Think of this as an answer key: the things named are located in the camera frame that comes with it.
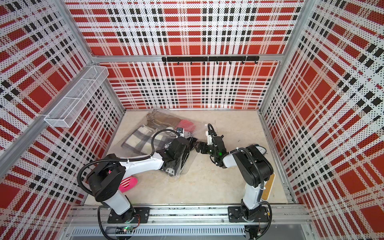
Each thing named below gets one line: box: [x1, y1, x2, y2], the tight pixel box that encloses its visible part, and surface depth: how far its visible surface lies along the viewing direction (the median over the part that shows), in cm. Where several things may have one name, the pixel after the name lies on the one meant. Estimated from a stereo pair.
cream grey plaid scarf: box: [121, 125, 172, 155], surface depth 97 cm
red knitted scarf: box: [175, 119, 196, 132], surface depth 108 cm
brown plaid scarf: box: [146, 110, 181, 128], surface depth 110 cm
